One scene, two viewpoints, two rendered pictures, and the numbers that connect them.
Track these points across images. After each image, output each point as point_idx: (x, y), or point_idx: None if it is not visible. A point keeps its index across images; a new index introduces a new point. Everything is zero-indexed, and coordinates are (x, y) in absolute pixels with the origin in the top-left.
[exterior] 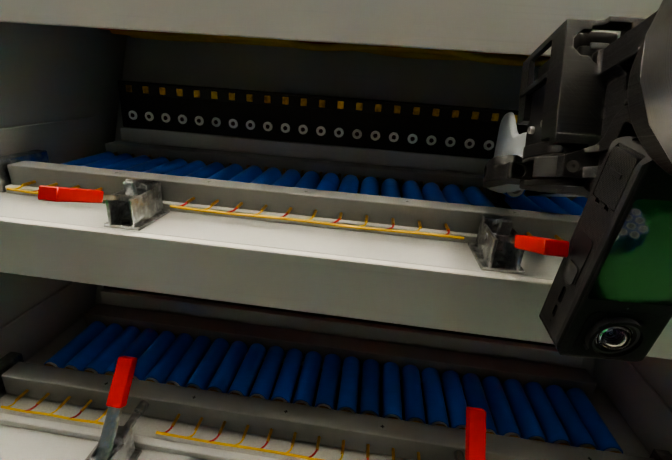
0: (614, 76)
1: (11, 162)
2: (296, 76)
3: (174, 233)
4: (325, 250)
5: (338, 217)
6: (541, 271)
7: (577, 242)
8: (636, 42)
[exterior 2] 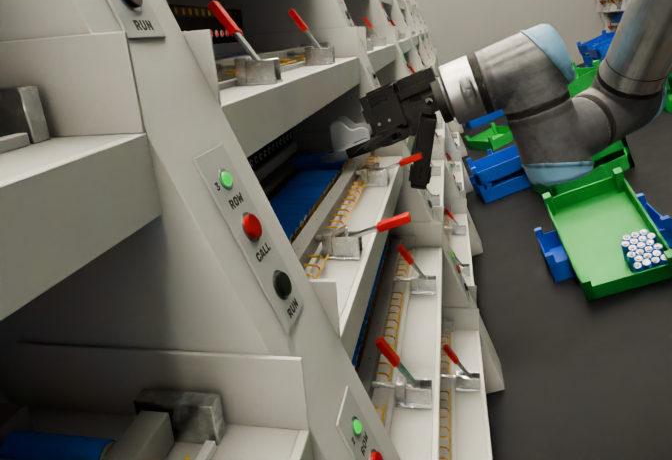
0: (404, 100)
1: None
2: None
3: (364, 240)
4: (376, 208)
5: (350, 199)
6: None
7: (420, 151)
8: (413, 91)
